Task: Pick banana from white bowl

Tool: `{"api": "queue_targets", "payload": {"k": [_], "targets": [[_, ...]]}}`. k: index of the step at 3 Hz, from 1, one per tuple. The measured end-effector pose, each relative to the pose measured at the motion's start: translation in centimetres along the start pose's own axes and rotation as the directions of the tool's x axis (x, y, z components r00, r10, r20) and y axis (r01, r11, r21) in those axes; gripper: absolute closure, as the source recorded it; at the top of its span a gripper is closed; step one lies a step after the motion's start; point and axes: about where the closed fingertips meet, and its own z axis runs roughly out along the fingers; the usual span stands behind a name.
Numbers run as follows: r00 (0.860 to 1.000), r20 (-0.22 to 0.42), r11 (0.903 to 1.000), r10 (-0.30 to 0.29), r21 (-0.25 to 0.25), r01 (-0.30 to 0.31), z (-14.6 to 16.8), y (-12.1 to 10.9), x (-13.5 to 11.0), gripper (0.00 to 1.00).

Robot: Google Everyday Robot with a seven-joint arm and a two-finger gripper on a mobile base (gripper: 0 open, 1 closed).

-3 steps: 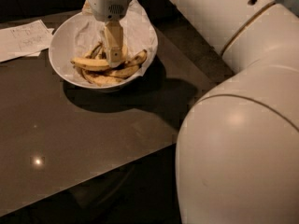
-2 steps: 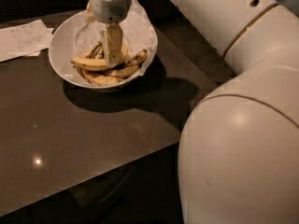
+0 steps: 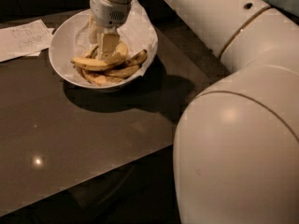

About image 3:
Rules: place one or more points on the spotted banana right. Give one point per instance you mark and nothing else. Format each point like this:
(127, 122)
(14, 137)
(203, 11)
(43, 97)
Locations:
(138, 59)

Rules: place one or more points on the white ceramic bowl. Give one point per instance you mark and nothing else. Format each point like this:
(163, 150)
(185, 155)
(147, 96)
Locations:
(62, 44)

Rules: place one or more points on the small banana behind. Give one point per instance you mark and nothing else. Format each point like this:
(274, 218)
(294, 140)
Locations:
(92, 53)

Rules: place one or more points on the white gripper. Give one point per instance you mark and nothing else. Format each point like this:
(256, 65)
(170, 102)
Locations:
(107, 12)

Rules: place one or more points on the white paper bowl liner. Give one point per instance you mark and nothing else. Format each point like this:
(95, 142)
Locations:
(140, 31)

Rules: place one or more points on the yellow banana bottom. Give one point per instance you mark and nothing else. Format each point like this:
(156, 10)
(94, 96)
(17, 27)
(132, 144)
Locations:
(99, 79)

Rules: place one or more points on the white printed paper sheet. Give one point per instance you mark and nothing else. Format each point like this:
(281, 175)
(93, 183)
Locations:
(23, 40)

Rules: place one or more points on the large yellow banana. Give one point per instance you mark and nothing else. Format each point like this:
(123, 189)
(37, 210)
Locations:
(117, 58)

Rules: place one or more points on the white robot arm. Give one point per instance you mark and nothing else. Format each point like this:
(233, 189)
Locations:
(236, 147)

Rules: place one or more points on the yellow banana middle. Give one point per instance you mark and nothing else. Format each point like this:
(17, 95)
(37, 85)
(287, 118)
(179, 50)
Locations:
(122, 73)

